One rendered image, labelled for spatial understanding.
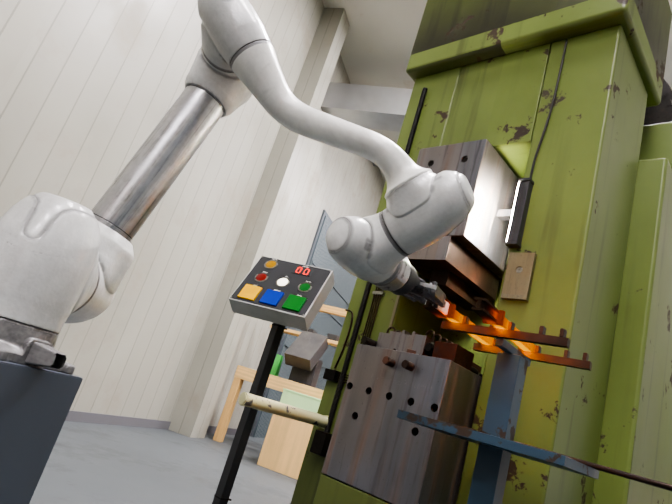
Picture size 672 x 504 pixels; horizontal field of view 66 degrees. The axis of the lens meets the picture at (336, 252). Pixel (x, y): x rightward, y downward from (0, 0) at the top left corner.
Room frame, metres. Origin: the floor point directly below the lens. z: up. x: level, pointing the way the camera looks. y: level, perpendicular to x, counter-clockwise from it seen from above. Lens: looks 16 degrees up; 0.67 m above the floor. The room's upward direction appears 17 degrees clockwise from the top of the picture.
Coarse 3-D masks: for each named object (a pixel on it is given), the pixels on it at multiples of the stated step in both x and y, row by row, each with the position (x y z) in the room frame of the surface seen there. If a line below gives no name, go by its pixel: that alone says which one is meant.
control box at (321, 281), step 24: (264, 264) 2.14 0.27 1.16; (288, 264) 2.12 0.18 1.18; (240, 288) 2.07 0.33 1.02; (264, 288) 2.05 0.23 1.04; (288, 288) 2.03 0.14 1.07; (312, 288) 2.01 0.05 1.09; (240, 312) 2.09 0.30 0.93; (264, 312) 2.02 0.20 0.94; (288, 312) 1.96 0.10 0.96; (312, 312) 1.98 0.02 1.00
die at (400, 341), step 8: (384, 336) 1.84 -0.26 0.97; (392, 336) 1.81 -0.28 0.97; (400, 336) 1.79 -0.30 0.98; (408, 336) 1.77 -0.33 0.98; (416, 336) 1.74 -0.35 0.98; (424, 336) 1.72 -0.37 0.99; (376, 344) 1.86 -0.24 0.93; (384, 344) 1.83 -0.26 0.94; (392, 344) 1.81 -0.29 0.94; (400, 344) 1.78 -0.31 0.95; (408, 344) 1.76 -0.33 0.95; (416, 344) 1.74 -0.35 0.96; (424, 344) 1.71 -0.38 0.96; (416, 352) 1.73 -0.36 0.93; (424, 352) 1.72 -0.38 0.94; (480, 368) 2.00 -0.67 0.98
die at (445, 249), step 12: (444, 240) 1.73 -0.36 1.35; (456, 240) 1.74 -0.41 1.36; (420, 252) 1.80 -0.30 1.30; (432, 252) 1.76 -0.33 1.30; (444, 252) 1.72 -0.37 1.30; (456, 252) 1.75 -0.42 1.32; (468, 252) 1.81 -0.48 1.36; (420, 264) 1.85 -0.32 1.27; (432, 264) 1.81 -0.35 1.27; (444, 264) 1.76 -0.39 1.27; (456, 264) 1.77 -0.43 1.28; (468, 264) 1.82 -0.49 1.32; (480, 264) 1.88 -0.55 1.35; (468, 276) 1.84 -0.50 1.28; (480, 276) 1.89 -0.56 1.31; (492, 276) 1.96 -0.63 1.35; (480, 288) 1.91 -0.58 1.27; (492, 288) 1.97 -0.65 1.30
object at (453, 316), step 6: (426, 306) 1.19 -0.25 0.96; (432, 306) 1.19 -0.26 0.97; (450, 306) 1.24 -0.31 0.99; (432, 312) 1.23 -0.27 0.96; (438, 312) 1.21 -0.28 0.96; (450, 312) 1.24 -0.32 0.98; (456, 312) 1.27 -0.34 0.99; (450, 318) 1.28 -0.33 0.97; (456, 318) 1.27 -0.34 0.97; (462, 318) 1.30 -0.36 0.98; (474, 324) 1.35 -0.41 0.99; (474, 336) 1.40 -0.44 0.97; (480, 336) 1.39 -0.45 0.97; (486, 336) 1.41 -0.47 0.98; (480, 342) 1.45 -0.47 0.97; (486, 342) 1.43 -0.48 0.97; (492, 342) 1.45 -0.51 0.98
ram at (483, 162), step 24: (456, 144) 1.77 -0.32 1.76; (480, 144) 1.69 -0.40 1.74; (432, 168) 1.83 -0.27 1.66; (456, 168) 1.75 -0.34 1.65; (480, 168) 1.68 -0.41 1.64; (504, 168) 1.80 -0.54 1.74; (480, 192) 1.71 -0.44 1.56; (504, 192) 1.83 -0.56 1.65; (480, 216) 1.73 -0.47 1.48; (504, 216) 1.79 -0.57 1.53; (480, 240) 1.76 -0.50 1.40; (504, 240) 1.88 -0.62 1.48; (504, 264) 1.91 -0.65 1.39
